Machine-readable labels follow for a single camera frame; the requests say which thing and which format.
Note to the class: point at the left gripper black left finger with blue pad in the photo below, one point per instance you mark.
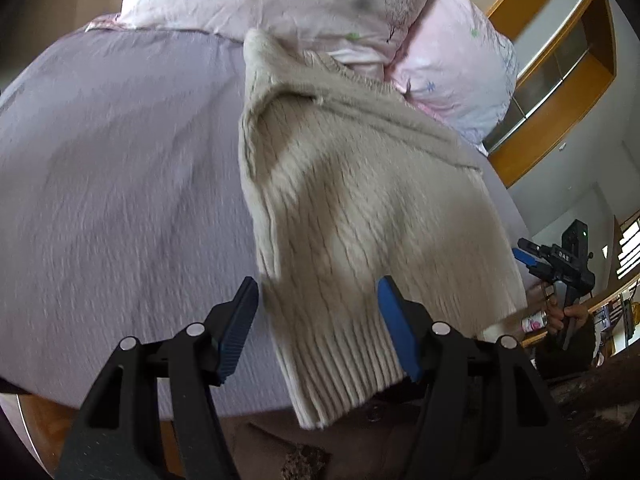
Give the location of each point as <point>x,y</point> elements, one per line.
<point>117,432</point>

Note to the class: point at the person's right hand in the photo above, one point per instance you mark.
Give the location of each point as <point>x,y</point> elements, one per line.
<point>558,316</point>

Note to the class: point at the pink floral pillow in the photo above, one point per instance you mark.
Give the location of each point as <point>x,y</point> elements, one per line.
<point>457,68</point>
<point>363,35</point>

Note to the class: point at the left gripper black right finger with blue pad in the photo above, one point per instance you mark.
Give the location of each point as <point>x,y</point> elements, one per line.
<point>486,414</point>

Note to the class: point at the lavender bed sheet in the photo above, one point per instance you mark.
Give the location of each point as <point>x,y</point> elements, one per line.
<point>122,209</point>

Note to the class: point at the beige knit sweater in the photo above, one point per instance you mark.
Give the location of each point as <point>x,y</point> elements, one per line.
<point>347,183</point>

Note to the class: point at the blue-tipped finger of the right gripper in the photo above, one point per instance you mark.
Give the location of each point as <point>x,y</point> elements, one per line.
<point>527,252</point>

